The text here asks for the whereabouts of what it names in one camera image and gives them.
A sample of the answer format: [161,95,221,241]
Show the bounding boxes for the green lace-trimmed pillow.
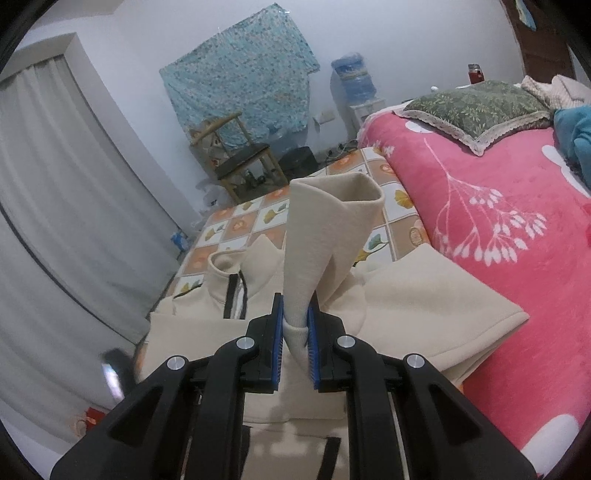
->
[394,80,552,157]

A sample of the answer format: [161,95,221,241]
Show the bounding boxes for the wooden chair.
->
[189,111,288,204]

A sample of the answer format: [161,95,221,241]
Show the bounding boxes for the grey curtain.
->
[1,57,178,443]

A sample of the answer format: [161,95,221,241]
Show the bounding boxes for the cream zip-up jacket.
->
[139,172,528,479]

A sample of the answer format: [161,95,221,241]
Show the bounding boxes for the teal patterned hanging cloth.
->
[159,3,320,141]

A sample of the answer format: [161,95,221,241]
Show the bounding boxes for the cream knitted blanket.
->
[521,75,591,111]

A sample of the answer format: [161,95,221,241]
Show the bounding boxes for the blue water jug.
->
[332,53,377,105]

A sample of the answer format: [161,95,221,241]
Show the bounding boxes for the red jar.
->
[468,64,485,85]

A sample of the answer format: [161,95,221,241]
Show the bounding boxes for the teal blue garment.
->
[554,105,591,189]

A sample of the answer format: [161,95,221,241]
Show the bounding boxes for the white water dispenser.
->
[348,98,386,132]

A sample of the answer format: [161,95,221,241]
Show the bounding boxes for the red box on floor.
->
[72,407,107,437]

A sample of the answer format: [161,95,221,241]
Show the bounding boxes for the checkered orange bed sheet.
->
[166,146,430,296]

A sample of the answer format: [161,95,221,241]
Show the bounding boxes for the pink floral blanket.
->
[359,110,590,478]

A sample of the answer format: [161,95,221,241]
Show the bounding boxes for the dark wooden door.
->
[502,0,575,83]

